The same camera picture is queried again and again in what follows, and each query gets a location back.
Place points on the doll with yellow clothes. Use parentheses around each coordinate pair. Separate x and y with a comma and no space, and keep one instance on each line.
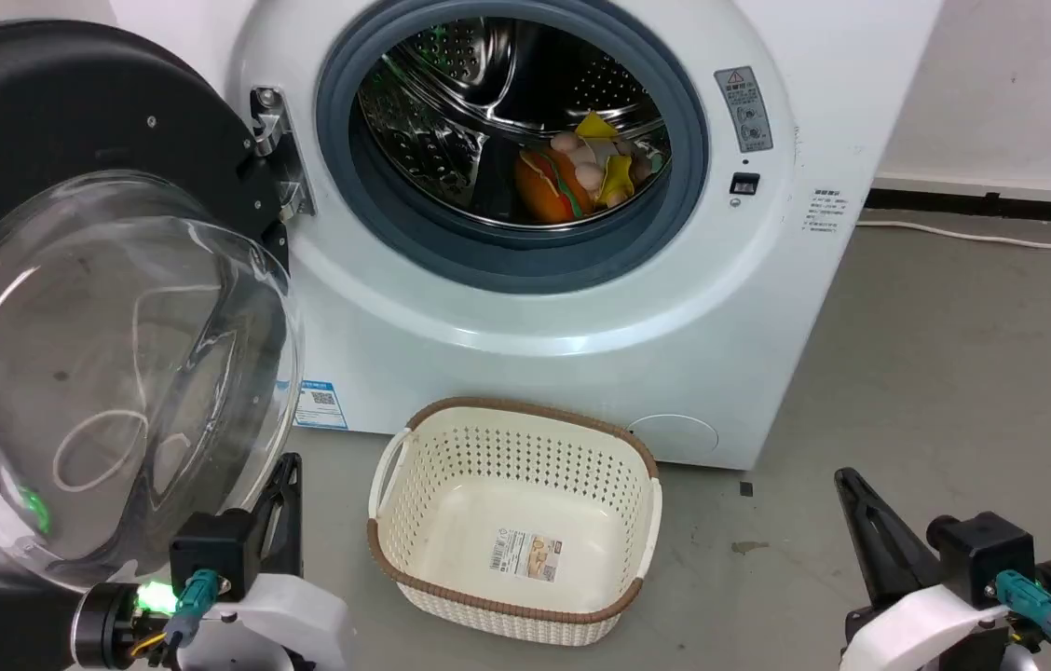
(617,173)

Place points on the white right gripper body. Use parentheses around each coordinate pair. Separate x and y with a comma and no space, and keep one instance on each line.
(926,624)

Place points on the small text sticker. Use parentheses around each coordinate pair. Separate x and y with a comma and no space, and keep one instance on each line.
(826,212)

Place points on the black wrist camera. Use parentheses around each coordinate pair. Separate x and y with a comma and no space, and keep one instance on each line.
(982,552)
(213,548)

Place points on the white front-load washing machine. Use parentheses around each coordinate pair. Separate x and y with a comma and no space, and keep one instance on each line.
(535,354)

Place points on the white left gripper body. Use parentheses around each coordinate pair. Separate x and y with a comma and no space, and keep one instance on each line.
(293,615)

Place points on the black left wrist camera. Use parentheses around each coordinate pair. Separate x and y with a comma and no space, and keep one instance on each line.
(213,548)

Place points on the metal door hinge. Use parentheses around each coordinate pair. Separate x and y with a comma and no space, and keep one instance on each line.
(269,121)

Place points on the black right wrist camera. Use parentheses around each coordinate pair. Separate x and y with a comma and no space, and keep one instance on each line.
(982,552)

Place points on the black baseboard strip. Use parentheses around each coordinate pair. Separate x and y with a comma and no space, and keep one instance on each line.
(1001,207)

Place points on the round drain filter cover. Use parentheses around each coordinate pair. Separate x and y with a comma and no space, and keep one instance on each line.
(675,438)

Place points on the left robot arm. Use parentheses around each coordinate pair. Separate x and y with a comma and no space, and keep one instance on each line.
(106,624)

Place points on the stainless steel washer drum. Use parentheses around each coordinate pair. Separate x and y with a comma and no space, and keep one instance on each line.
(451,93)

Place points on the hamburger plush toy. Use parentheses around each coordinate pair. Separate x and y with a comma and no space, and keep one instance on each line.
(549,194)

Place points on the black washer door glass bowl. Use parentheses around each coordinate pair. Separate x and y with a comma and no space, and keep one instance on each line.
(41,102)

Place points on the cream laundry basket brown rim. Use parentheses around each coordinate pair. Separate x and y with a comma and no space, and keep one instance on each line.
(451,559)

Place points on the basket product label sticker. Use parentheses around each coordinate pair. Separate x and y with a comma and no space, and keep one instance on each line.
(525,554)

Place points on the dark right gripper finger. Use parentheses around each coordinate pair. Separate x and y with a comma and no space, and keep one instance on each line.
(889,550)

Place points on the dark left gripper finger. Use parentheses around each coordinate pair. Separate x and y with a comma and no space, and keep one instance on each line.
(283,522)

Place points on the grey warning sticker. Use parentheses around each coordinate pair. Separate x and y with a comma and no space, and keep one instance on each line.
(744,112)

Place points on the blue white QR label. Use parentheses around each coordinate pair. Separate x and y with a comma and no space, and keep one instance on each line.
(320,406)

